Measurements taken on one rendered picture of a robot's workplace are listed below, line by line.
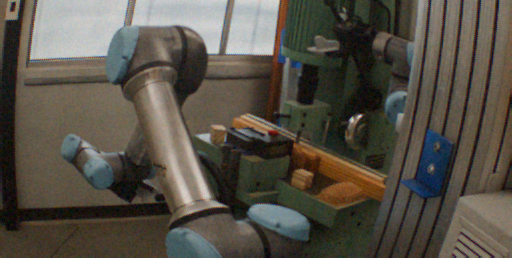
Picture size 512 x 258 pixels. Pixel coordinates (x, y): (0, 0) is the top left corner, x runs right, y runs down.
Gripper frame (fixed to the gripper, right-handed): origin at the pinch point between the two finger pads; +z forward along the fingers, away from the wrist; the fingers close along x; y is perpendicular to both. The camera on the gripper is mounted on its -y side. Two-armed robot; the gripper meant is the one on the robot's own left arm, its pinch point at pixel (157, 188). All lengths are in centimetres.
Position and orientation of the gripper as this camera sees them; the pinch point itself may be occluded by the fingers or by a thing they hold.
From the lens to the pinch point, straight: 173.1
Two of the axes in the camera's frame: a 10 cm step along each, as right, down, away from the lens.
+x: 6.2, 3.2, -7.2
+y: -5.1, 8.6, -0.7
